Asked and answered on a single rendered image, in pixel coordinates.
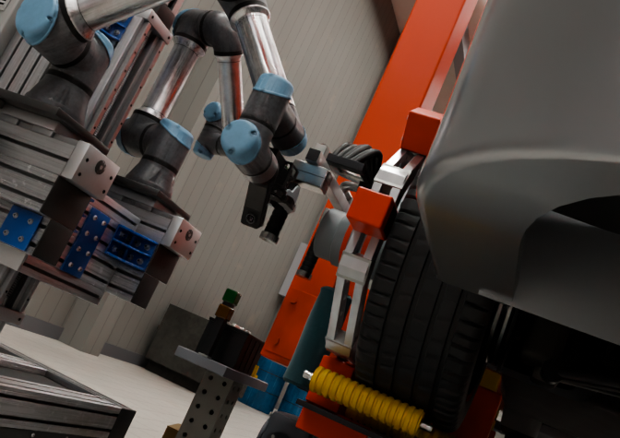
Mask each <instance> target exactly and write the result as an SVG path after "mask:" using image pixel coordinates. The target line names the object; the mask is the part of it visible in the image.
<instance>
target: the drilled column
mask: <svg viewBox="0 0 620 438"><path fill-rule="evenodd" d="M243 386H244V385H243V384H240V383H238V382H235V381H233V380H230V379H228V378H225V377H222V376H220V375H218V374H216V373H213V372H211V371H209V370H206V372H205V374H204V376H203V378H202V380H201V383H200V385H199V387H198V389H197V391H196V394H195V396H194V398H193V400H192V402H191V405H190V407H189V409H188V411H187V412H186V415H185V418H184V420H183V422H182V425H181V427H180V429H179V431H178V433H177V434H176V437H175V438H221V435H222V432H223V430H224V428H225V426H226V423H227V421H228V419H229V418H230V415H231V413H232V411H233V407H234V405H235V403H236V401H237V398H238V397H239V395H240V392H241V390H242V388H243Z"/></svg>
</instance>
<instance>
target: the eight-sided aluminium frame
mask: <svg viewBox="0 0 620 438"><path fill-rule="evenodd" d="M425 158H426V156H424V155H421V154H417V153H414V152H411V151H409V150H405V149H402V148H401V149H400V150H399V151H398V152H397V153H396V154H395V155H394V156H393V157H392V158H391V159H390V160H389V161H387V162H386V163H383V165H382V166H381V168H380V169H379V171H378V173H377V175H376V177H375V179H374V184H373V186H372V188H371V190H373V191H376V192H378V193H381V194H385V195H389V196H392V197H393V199H394V202H395V205H396V208H397V209H398V206H399V203H400V200H401V199H402V198H403V196H404V194H405V192H406V190H407V189H408V187H409V185H410V184H411V183H412V181H413V179H414V177H415V175H416V173H417V172H418V171H419V170H420V167H421V166H422V164H423V162H424V160H425ZM409 161H410V163H409ZM408 163H409V164H408ZM407 164H408V165H407ZM406 165H407V166H406ZM405 166H406V167H405ZM404 167H405V168H404ZM403 168H404V169H403ZM365 235H366V234H364V233H361V232H358V231H355V230H353V232H352V236H351V238H350V240H349V242H348V244H347V246H346V249H345V250H343V251H342V255H341V258H340V263H339V266H338V269H337V272H336V276H337V280H336V286H335V291H334V297H333V303H332V307H331V313H330V318H329V324H328V333H327V335H326V336H325V340H326V346H325V348H326V350H327V351H330V352H331V353H333V354H334V355H335V356H337V357H338V358H341V359H343V360H349V361H350V362H351V363H353V364H355V355H356V348H357V343H358V337H359V332H360V327H361V322H362V318H363V313H364V305H365V300H366V295H367V290H368V285H369V281H370V278H371V276H372V273H373V270H374V266H375V263H376V259H377V256H378V254H379V252H380V249H381V247H382V244H383V242H384V241H383V240H380V239H377V238H375V237H373V236H372V238H371V240H370V243H369V244H368V246H367V249H366V251H365V253H364V255H362V254H359V250H360V248H361V245H362V243H363V241H364V237H365ZM350 281H351V282H354V283H355V285H354V291H353V295H352V305H351V309H350V315H349V320H348V325H347V330H346V331H343V330H341V328H342V323H343V317H344V313H345V307H346V301H347V297H348V291H349V287H350Z"/></svg>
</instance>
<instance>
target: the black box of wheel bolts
mask: <svg viewBox="0 0 620 438"><path fill-rule="evenodd" d="M214 320H215V318H213V317H210V318H209V322H208V324H207V326H206V328H205V330H204V333H203V335H202V337H201V339H200V340H199V342H198V345H197V348H196V350H195V352H196V353H199V352H200V350H201V348H202V346H203V344H204V342H205V340H206V337H207V335H208V333H209V330H210V329H211V326H212V324H213V322H214ZM264 344H265V342H263V341H262V340H260V339H258V338H257V337H254V336H253V335H251V332H250V331H249V330H246V329H243V328H242V327H240V326H238V325H237V324H232V325H231V323H230V322H227V324H226V326H225V327H224V330H223V332H222V334H221V337H220V340H219V342H218V344H217V346H216V348H215V349H214V352H213V354H212V356H211V359H212V360H214V361H216V362H218V363H221V364H223V365H225V366H227V367H229V368H232V369H234V370H235V371H238V372H240V373H244V374H247V375H249V376H251V375H252V372H253V370H254V369H255V366H256V363H257V361H258V358H259V356H260V352H261V350H262V348H263V346H264Z"/></svg>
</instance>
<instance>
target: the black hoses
mask: <svg viewBox="0 0 620 438"><path fill-rule="evenodd" d="M382 160H383V154H382V152H381V151H380V150H378V149H372V147H371V146H370V145H366V144H364V145H356V144H351V143H349V142H346V143H343V144H342V145H340V146H339V147H338V148H337V149H336V150H335V151H334V152H333V153H328V156H327V158H326V161H327V163H328V165H331V166H334V167H337V168H340V169H343V170H345V171H348V172H354V173H357V174H360V176H361V178H362V179H363V181H360V182H359V185H358V187H359V186H361V187H364V188H367V189H370V190H371V188H372V186H373V184H374V179H375V177H376V175H377V173H378V171H379V169H380V168H381V165H382ZM358 187H357V188H358Z"/></svg>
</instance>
